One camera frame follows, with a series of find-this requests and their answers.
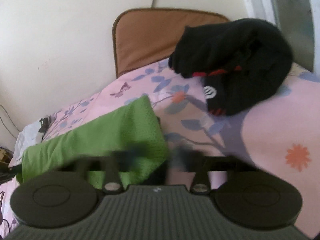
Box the black red patterned folded garment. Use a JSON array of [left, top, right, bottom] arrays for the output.
[[168, 18, 293, 116]]

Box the wall cable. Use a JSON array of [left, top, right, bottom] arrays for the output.
[[0, 103, 21, 140]]

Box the folded grey white t-shirt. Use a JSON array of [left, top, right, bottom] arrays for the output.
[[9, 116, 51, 167]]

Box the pink floral bed sheet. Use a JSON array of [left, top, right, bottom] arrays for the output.
[[0, 57, 320, 239]]

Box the black green white knit sweater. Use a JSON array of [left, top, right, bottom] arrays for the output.
[[16, 96, 169, 186]]

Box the brown cushion pad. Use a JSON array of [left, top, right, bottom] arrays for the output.
[[112, 8, 229, 77]]

